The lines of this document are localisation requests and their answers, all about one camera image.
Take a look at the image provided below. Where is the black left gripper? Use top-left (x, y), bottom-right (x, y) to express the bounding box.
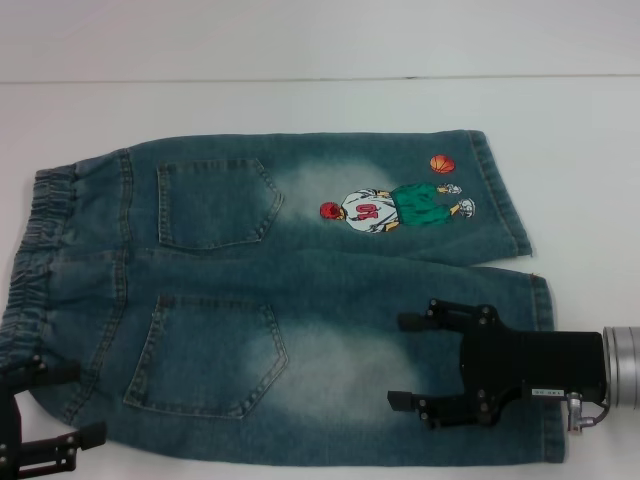
top-left (0, 356), bottom-right (108, 480)

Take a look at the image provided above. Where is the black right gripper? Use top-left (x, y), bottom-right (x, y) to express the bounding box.
top-left (387, 298), bottom-right (609, 432)

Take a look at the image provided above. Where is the blue denim shorts basketball print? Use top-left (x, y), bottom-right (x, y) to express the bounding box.
top-left (0, 128), bottom-right (555, 469)

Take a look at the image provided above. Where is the silver connector with cable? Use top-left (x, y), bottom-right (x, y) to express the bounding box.
top-left (565, 392), bottom-right (611, 433)

